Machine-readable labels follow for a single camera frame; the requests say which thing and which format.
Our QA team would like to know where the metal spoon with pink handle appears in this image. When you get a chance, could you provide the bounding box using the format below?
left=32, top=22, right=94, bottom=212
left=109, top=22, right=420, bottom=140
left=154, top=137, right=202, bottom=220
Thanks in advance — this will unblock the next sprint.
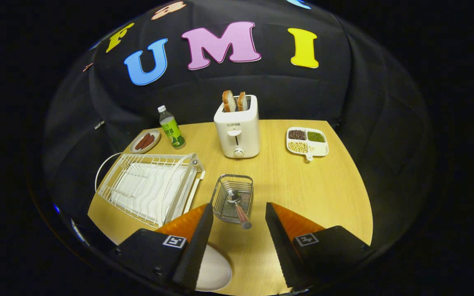
left=226, top=189, right=253, bottom=230

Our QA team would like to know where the grey round plate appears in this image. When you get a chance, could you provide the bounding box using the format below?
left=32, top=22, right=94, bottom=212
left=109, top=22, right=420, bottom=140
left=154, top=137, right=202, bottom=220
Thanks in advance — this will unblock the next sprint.
left=196, top=245, right=232, bottom=291

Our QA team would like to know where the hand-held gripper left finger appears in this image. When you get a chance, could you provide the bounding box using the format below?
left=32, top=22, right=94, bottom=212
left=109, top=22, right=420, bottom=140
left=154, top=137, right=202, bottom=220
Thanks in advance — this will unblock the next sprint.
left=114, top=202, right=214, bottom=290

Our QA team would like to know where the small beige plate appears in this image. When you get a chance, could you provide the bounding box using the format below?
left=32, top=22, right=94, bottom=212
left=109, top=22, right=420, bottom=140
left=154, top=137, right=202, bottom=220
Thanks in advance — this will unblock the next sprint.
left=130, top=129, right=161, bottom=154

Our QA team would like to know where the white toaster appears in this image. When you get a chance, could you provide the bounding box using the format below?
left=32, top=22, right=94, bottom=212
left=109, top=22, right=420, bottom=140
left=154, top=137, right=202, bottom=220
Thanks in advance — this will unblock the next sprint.
left=214, top=95, right=261, bottom=159

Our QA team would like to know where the green label drink bottle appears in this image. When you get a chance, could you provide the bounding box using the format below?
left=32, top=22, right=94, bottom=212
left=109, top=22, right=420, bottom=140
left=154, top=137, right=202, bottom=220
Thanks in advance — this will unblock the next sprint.
left=158, top=105, right=186, bottom=149

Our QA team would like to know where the metal wire basket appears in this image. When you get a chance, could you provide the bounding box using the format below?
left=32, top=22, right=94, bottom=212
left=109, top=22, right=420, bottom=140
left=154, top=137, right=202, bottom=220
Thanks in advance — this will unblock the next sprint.
left=211, top=174, right=254, bottom=224

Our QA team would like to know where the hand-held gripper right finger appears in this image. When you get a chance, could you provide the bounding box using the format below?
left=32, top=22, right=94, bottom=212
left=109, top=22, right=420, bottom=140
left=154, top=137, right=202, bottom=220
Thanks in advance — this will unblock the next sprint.
left=265, top=202, right=375, bottom=290

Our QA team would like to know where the black backdrop cloth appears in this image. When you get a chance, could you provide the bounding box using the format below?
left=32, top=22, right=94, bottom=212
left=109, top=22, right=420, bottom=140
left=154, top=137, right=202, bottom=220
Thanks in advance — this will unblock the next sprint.
left=43, top=0, right=434, bottom=255

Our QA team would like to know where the white wire dish rack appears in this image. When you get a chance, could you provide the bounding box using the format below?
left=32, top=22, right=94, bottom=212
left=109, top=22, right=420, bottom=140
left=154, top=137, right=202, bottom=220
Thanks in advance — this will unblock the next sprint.
left=95, top=153, right=206, bottom=228

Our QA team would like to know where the white divided dish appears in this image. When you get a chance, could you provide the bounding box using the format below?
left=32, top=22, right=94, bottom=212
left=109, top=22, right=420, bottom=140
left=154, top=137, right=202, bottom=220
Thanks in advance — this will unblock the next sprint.
left=286, top=127, right=329, bottom=161

